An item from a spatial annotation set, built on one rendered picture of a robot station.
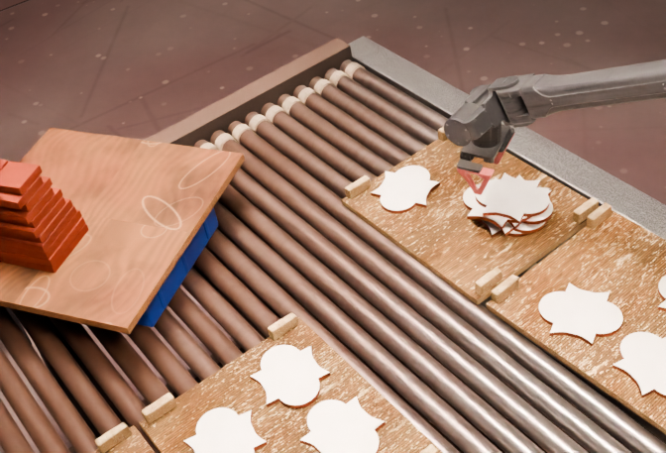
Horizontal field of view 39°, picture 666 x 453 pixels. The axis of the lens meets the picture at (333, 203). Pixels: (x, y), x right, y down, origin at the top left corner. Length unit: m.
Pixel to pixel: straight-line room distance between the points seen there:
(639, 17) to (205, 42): 1.94
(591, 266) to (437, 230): 0.31
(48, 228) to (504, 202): 0.88
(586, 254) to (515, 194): 0.18
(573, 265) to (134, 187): 0.90
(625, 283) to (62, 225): 1.07
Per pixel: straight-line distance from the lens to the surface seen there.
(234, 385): 1.73
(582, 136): 3.66
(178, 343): 1.85
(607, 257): 1.87
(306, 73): 2.42
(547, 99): 1.65
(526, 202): 1.89
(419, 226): 1.94
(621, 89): 1.57
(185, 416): 1.71
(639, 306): 1.79
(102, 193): 2.04
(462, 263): 1.86
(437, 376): 1.70
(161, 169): 2.05
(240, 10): 4.71
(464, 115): 1.70
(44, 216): 1.86
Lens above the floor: 2.26
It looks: 41 degrees down
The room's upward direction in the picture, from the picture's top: 11 degrees counter-clockwise
